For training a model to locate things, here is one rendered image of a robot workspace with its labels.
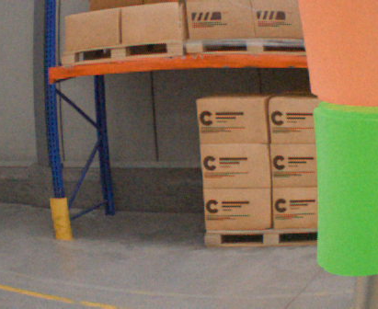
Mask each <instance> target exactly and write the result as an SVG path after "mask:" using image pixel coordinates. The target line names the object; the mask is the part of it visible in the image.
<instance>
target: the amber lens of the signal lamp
mask: <svg viewBox="0 0 378 309"><path fill-rule="evenodd" d="M298 6H299V9H300V16H301V20H302V26H303V33H304V44H305V48H306V56H307V62H308V69H309V77H310V82H311V92H312V93H313V94H315V95H317V96H318V99H320V100H322V101H325V102H328V103H332V104H337V105H350V106H364V107H378V0H298Z"/></svg>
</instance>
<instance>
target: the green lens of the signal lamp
mask: <svg viewBox="0 0 378 309"><path fill-rule="evenodd" d="M319 103H320V104H319V105H318V107H317V108H316V109H315V110H314V122H315V149H316V163H317V190H318V200H317V204H318V214H317V217H318V226H317V231H318V236H317V243H318V245H317V263H318V264H319V266H320V267H322V268H323V269H325V270H326V271H327V272H330V273H332V274H337V275H340V276H354V277H356V276H367V275H373V274H378V107H364V106H350V105H337V104H332V103H328V102H325V101H321V102H319Z"/></svg>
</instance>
